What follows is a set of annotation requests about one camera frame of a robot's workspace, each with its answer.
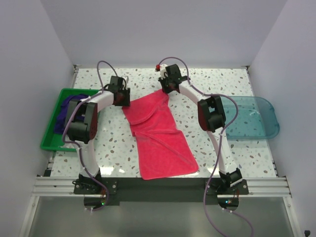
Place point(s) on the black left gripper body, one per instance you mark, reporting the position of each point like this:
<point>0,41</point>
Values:
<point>124,99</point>

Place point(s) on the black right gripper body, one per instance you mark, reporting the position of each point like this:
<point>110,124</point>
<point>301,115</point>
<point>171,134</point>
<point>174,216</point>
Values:
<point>165,82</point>

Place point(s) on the pink towel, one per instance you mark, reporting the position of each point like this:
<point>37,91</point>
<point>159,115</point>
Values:
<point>162,149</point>

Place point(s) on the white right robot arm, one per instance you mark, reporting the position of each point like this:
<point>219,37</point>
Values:
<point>211,118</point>

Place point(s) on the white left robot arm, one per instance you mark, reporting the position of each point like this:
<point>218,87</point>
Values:
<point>81,122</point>

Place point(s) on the purple towel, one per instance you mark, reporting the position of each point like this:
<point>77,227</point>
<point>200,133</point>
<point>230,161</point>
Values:
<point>60,119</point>

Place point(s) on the green plastic bin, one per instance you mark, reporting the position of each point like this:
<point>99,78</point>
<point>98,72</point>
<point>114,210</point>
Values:
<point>52,141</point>

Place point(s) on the teal transparent plastic tray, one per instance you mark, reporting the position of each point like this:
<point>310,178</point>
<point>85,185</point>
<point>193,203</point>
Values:
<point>252,118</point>

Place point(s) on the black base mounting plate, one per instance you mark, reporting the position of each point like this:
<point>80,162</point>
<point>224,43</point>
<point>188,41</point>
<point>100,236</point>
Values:
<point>157,190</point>

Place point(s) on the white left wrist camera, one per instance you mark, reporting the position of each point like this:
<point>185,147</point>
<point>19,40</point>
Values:
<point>125,79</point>

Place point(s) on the aluminium frame rail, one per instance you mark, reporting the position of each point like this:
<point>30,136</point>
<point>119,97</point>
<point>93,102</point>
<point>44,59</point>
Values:
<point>68,186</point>

